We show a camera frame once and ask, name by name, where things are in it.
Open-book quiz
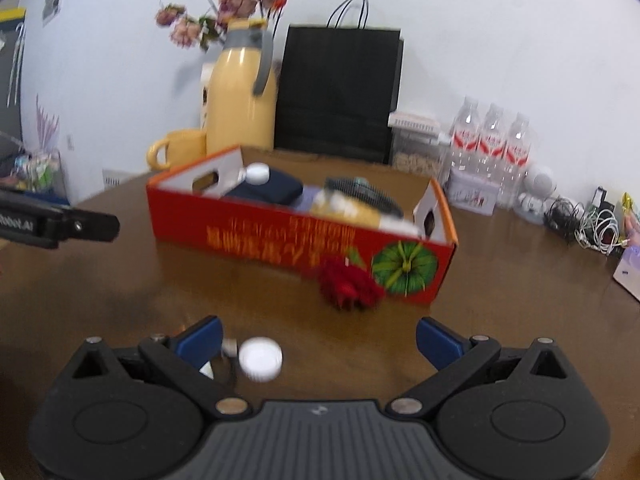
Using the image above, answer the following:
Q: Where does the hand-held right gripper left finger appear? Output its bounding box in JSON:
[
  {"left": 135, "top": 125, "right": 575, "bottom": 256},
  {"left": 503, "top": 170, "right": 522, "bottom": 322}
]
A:
[{"left": 59, "top": 316, "right": 253, "bottom": 420}]

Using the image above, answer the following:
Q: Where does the purple tissue pack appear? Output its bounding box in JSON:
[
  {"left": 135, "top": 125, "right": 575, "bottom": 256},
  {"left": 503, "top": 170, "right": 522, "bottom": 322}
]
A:
[{"left": 612, "top": 247, "right": 640, "bottom": 304}]

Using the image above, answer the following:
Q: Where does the black braided cable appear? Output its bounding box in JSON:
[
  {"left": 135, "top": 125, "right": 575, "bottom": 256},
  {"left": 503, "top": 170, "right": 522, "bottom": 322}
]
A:
[{"left": 323, "top": 175, "right": 404, "bottom": 219}]

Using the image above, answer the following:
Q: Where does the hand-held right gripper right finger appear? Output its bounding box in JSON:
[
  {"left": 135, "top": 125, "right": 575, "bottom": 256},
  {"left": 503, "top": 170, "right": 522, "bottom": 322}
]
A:
[{"left": 386, "top": 317, "right": 583, "bottom": 420}]

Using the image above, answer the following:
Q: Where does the white robot-shaped speaker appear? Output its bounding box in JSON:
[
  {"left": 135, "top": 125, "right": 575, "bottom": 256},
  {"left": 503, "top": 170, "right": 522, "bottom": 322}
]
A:
[{"left": 517, "top": 163, "right": 557, "bottom": 224}]

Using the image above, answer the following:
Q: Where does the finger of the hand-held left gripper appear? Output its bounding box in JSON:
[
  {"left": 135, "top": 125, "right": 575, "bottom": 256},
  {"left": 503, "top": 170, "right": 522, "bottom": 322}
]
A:
[
  {"left": 60, "top": 207, "right": 121, "bottom": 244},
  {"left": 0, "top": 187, "right": 71, "bottom": 210}
]

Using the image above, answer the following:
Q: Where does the dried pink rose bouquet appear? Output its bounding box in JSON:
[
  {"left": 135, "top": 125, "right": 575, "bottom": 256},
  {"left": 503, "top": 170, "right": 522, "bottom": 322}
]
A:
[{"left": 154, "top": 0, "right": 290, "bottom": 52}]

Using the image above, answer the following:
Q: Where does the colourful snack bag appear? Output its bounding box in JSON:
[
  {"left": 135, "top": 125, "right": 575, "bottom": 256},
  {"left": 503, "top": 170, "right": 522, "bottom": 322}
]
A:
[{"left": 621, "top": 192, "right": 640, "bottom": 249}]

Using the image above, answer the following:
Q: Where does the flat white box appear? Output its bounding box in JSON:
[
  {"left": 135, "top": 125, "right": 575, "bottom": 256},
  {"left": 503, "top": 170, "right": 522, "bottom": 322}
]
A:
[{"left": 388, "top": 109, "right": 441, "bottom": 133}]

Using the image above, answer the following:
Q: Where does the red artificial flower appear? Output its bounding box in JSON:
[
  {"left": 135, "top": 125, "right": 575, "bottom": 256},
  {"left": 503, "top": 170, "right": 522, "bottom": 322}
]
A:
[{"left": 317, "top": 254, "right": 386, "bottom": 312}]

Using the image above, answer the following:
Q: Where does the tangle of white cables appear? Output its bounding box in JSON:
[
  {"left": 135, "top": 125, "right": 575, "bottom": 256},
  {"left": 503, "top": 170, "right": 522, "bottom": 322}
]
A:
[{"left": 574, "top": 204, "right": 624, "bottom": 257}]

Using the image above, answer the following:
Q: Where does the white wall vent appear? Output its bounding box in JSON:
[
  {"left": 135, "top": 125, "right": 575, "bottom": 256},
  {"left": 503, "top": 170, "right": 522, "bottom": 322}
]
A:
[{"left": 102, "top": 168, "right": 146, "bottom": 189}]

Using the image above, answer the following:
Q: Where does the red cardboard box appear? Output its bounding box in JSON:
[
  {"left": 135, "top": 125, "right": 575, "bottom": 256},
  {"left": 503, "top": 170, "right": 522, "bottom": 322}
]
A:
[{"left": 145, "top": 144, "right": 459, "bottom": 306}]

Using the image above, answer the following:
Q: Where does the pale printed tin box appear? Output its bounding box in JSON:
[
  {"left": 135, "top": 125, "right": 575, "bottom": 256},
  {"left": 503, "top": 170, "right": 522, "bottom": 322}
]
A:
[{"left": 444, "top": 167, "right": 500, "bottom": 217}]

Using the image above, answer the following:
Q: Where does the yellow white plush sheep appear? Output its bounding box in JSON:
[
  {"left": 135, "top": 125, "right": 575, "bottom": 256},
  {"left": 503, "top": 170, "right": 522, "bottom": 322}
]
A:
[{"left": 312, "top": 192, "right": 421, "bottom": 236}]

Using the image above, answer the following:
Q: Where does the yellow thermos jug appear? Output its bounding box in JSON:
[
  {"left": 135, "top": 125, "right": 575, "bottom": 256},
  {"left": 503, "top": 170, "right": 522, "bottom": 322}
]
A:
[{"left": 205, "top": 19, "right": 279, "bottom": 151}]

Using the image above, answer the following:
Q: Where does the dark zip case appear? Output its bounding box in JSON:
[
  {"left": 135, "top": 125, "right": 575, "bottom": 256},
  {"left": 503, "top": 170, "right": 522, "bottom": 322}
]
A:
[{"left": 223, "top": 167, "right": 305, "bottom": 206}]

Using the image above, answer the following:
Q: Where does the purple wall sticker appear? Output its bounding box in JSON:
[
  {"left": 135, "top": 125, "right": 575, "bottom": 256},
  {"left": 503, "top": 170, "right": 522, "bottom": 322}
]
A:
[{"left": 33, "top": 93, "right": 60, "bottom": 152}]

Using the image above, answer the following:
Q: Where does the black paper bag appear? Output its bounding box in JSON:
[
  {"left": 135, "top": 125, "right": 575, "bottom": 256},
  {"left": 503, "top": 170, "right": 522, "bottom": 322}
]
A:
[{"left": 273, "top": 0, "right": 405, "bottom": 165}]

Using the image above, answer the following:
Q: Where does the yellow mug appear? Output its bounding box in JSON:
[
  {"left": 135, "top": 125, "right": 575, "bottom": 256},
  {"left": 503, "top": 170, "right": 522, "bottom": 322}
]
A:
[{"left": 146, "top": 129, "right": 208, "bottom": 171}]

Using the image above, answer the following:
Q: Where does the clear food container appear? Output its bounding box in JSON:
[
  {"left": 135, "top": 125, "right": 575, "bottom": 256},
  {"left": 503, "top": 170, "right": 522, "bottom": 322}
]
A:
[{"left": 390, "top": 127, "right": 451, "bottom": 176}]

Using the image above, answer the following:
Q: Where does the metal storage rack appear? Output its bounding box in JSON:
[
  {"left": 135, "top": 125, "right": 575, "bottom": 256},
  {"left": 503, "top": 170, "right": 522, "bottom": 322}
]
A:
[{"left": 0, "top": 129, "right": 69, "bottom": 206}]

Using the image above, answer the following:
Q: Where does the white carton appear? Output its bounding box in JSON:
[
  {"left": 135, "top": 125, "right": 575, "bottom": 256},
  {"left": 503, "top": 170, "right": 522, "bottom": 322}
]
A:
[{"left": 200, "top": 63, "right": 216, "bottom": 131}]

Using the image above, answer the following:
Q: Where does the grey metal cabinet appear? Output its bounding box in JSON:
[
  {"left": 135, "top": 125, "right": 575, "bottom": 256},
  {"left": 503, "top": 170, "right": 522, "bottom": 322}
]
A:
[{"left": 0, "top": 7, "right": 27, "bottom": 133}]

